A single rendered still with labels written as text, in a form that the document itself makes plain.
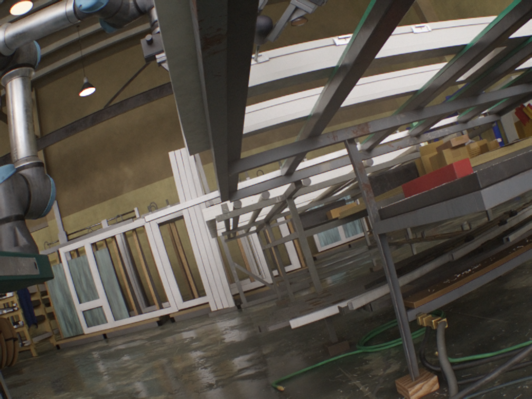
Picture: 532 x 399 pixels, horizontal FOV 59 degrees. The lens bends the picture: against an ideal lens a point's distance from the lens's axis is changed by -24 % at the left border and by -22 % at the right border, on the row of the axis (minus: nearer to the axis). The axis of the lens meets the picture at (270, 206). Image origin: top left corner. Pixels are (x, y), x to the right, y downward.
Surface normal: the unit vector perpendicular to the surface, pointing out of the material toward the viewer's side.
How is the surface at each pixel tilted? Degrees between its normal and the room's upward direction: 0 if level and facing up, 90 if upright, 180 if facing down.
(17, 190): 92
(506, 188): 90
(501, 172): 90
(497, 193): 90
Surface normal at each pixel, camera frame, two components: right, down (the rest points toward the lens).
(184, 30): 0.31, 0.95
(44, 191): 0.95, -0.18
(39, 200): 0.96, 0.15
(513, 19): -0.95, 0.31
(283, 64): 0.08, -0.10
